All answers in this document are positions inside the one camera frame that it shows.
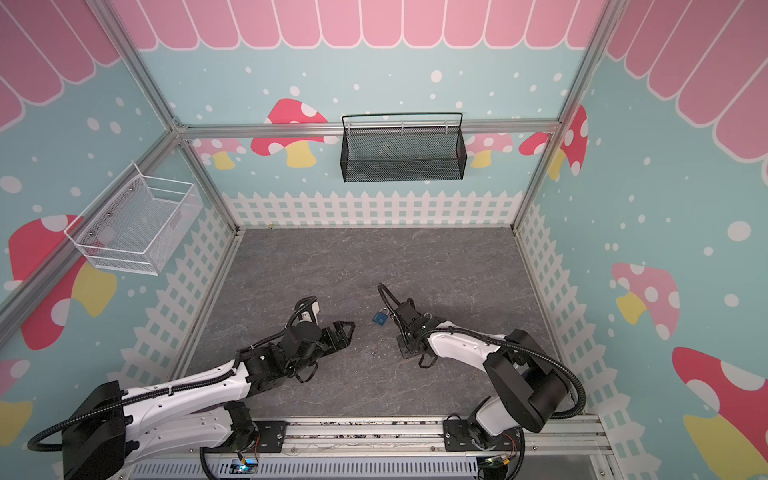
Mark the blue padlock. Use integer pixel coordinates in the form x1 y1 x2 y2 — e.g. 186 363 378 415
372 308 390 326

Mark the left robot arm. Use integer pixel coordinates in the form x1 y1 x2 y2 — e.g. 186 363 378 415
27 296 355 479

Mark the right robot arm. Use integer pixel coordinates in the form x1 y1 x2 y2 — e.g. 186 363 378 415
377 283 587 450

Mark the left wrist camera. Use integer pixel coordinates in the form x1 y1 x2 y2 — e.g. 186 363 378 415
298 301 319 324

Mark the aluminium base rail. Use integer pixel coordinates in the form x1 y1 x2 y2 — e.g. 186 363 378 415
117 414 622 479

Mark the black wire basket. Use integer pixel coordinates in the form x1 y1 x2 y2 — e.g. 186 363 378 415
340 112 468 183

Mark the white wire basket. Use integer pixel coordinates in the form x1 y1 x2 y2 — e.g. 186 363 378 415
64 164 204 276

